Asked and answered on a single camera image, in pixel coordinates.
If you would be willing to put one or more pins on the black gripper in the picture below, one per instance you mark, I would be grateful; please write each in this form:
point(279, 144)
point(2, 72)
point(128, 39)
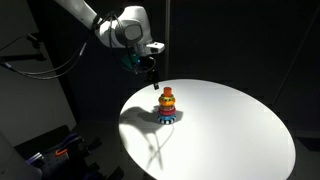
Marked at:
point(148, 68)

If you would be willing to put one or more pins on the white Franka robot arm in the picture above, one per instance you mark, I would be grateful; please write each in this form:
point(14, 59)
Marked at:
point(116, 30)

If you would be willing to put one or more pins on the black white checkered stacker base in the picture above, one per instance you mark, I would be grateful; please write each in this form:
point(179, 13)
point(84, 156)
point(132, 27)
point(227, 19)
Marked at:
point(166, 121)

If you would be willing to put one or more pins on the grey vertical pole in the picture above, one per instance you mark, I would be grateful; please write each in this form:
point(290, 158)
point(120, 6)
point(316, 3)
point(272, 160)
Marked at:
point(167, 33)

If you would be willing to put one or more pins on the black clamp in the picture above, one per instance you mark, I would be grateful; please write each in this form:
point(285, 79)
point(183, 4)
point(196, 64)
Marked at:
point(90, 145)

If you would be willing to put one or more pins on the orange stacker post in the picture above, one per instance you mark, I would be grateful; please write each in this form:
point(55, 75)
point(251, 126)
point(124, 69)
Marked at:
point(167, 91)

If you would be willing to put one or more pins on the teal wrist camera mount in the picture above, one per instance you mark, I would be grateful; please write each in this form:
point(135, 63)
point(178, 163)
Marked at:
point(129, 61)

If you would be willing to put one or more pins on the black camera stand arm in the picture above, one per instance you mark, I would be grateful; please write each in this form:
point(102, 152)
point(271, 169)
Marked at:
point(20, 57)

